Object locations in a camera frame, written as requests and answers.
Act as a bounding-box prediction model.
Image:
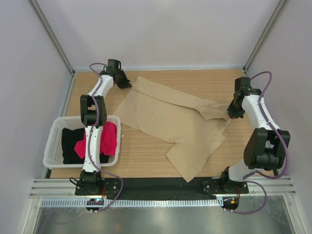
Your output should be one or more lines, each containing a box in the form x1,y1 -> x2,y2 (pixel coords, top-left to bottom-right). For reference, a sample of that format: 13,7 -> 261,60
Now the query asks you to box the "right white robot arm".
219,88 -> 290,193

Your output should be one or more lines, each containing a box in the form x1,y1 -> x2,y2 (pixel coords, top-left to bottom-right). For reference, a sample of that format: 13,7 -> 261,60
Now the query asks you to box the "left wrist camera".
102,59 -> 122,76

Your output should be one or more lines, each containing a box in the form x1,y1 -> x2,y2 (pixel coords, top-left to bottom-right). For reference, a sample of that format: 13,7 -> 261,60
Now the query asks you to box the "white plastic laundry basket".
43,115 -> 121,168

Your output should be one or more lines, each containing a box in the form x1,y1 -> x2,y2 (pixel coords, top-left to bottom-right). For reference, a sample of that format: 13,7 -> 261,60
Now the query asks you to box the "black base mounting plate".
70,177 -> 249,201

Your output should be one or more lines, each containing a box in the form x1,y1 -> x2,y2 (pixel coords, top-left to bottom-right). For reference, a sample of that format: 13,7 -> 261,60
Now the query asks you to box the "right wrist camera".
234,77 -> 252,95

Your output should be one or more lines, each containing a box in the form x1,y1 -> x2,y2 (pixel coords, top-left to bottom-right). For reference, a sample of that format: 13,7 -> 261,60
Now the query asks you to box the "beige t shirt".
115,77 -> 230,182

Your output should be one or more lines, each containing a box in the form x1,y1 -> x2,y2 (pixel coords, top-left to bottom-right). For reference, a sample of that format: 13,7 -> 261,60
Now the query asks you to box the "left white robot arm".
75,69 -> 132,195

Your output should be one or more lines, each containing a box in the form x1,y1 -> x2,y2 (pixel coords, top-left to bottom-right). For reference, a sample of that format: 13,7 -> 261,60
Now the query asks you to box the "black t shirt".
60,127 -> 110,165

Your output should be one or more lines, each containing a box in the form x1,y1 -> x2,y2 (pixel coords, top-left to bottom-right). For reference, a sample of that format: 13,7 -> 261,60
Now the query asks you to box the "aluminium frame post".
28,0 -> 75,75
242,0 -> 289,77

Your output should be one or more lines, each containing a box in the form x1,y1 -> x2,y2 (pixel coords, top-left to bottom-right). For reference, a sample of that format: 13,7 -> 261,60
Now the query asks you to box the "right aluminium frame post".
242,0 -> 289,77

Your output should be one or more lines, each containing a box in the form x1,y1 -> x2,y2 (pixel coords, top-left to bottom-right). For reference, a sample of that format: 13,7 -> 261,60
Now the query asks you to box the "pink t shirt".
74,122 -> 117,163

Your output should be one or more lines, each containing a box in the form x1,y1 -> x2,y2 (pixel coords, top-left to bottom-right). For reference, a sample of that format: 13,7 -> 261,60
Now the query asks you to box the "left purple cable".
56,62 -> 124,225

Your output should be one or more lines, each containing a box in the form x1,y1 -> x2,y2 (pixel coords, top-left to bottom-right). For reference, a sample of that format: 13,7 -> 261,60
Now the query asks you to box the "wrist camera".
234,77 -> 252,95
102,59 -> 122,76

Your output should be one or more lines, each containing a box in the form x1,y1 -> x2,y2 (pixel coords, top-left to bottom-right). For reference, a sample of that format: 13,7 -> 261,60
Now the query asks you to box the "purple cable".
56,62 -> 124,225
229,71 -> 291,215

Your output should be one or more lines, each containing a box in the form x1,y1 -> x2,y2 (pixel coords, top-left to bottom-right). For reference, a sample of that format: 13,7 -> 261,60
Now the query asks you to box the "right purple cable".
229,71 -> 291,215

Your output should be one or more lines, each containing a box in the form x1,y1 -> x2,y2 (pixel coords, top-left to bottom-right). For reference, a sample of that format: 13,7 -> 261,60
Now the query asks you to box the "aluminium front rail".
30,176 -> 296,197

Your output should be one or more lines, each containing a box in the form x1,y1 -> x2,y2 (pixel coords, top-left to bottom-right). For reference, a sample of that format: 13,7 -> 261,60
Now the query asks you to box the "left aluminium frame post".
28,0 -> 75,75

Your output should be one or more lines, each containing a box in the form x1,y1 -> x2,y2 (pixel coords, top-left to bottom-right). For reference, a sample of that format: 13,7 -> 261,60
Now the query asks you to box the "white slotted cable duct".
40,197 -> 223,208

